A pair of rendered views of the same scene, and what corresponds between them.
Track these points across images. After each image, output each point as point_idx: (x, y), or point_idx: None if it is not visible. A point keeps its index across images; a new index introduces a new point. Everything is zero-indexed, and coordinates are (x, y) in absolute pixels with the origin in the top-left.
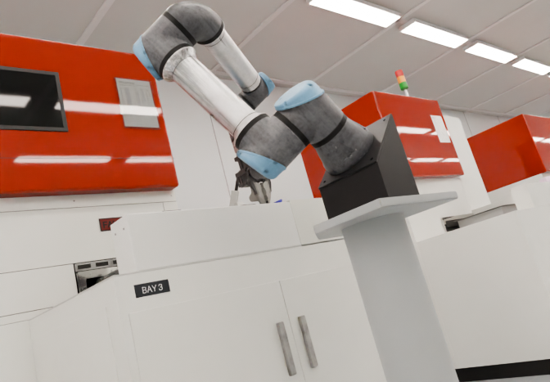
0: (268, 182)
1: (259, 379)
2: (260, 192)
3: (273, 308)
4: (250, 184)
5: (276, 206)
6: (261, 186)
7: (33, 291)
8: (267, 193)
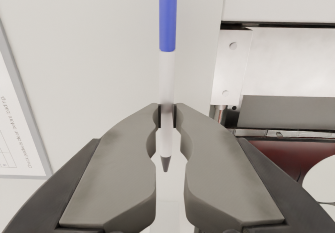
0: (51, 211)
1: None
2: (205, 138)
3: None
4: (316, 209)
5: None
6: (155, 203)
7: None
8: (144, 131)
